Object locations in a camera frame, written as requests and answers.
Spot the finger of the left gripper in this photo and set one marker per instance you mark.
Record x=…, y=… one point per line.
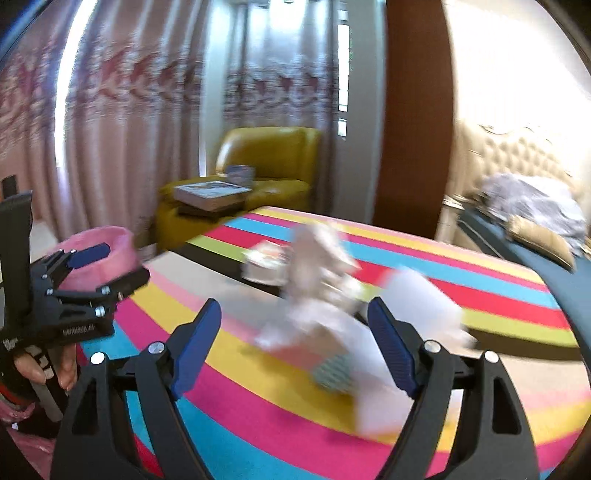
x=61, y=263
x=111, y=292

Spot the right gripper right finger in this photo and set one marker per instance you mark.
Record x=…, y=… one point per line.
x=493, y=438

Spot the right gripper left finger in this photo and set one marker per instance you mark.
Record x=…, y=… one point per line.
x=96, y=440

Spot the white foam sheet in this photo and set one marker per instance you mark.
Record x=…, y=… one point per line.
x=385, y=373

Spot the green wavy cloth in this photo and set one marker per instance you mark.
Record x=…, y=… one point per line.
x=335, y=374

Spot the white plastic bag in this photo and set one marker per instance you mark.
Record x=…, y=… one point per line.
x=295, y=321

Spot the white printed paper cup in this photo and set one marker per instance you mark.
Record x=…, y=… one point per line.
x=322, y=268

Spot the pink lace curtain left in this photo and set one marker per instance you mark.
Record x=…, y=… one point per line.
x=100, y=105

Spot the pink lace curtain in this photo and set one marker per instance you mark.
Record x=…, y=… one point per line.
x=100, y=105
x=283, y=71

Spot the small white paper bowl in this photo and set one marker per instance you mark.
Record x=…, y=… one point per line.
x=266, y=263

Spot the striped colourful table cloth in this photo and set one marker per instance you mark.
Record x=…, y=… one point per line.
x=326, y=407

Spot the small blue picture box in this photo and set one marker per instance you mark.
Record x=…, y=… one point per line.
x=241, y=175

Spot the striped brown pillow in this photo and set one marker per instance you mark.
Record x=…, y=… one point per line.
x=541, y=240

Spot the yellow leather armchair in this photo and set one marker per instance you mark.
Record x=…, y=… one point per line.
x=285, y=173

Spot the grey striped duvet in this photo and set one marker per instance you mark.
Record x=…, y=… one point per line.
x=545, y=201

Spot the tufted beige headboard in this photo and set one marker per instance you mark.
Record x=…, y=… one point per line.
x=479, y=152

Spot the brown wooden door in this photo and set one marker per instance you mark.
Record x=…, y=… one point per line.
x=419, y=118

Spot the pink lace curtain back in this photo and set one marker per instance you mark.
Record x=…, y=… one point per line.
x=283, y=71

